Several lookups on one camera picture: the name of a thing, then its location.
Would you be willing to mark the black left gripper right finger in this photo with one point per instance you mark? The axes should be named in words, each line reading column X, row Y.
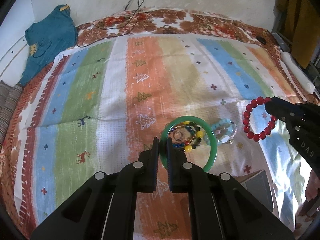
column 219, row 206

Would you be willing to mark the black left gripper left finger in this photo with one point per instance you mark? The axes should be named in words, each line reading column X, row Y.
column 104, row 206

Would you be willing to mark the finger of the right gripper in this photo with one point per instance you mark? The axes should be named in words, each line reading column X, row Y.
column 283, row 110

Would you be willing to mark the silver metal tin box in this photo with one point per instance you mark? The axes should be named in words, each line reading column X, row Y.
column 257, row 184

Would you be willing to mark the green jade bangle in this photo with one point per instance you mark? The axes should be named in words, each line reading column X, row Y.
column 201, row 123

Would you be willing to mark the small black object on bed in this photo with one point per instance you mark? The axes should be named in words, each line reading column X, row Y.
column 261, row 39

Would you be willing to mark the mustard yellow hanging cloth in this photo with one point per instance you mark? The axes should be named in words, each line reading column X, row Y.
column 301, row 28

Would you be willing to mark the colourful striped mat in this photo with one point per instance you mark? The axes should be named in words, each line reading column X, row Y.
column 99, row 107

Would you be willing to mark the striped grey pillow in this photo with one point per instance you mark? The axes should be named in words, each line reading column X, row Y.
column 9, row 98

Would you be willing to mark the brown floral bedsheet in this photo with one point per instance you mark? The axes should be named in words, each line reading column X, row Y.
column 151, row 22

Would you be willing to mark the teal blue garment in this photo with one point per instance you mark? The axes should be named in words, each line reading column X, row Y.
column 46, row 39

